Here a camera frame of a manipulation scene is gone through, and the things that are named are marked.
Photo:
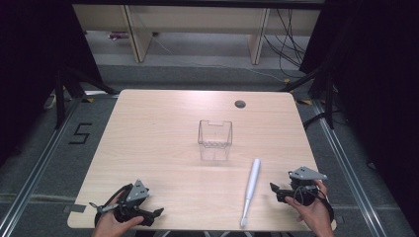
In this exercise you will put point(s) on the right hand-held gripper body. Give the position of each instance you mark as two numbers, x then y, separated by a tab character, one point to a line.
304	184

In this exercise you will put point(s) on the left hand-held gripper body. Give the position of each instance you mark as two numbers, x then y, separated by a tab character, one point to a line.
136	194

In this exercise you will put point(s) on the person's right hand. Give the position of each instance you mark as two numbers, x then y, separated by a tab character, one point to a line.
313	214

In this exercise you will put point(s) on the person's left hand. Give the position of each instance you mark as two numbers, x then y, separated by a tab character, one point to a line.
113	225

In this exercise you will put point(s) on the clear plastic container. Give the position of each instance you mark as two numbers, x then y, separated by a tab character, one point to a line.
214	141

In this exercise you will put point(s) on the black metal stand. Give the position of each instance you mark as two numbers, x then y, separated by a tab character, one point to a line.
327	95
61	98

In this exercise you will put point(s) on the black curtain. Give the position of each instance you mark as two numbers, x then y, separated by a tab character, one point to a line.
378	82
33	65

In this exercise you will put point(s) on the small pink item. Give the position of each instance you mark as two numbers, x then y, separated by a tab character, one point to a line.
118	35

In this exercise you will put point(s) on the light wooden shelf unit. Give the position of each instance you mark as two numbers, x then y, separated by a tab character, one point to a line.
197	19

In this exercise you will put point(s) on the aluminium floor rail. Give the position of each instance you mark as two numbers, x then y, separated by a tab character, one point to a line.
349	164
36	164

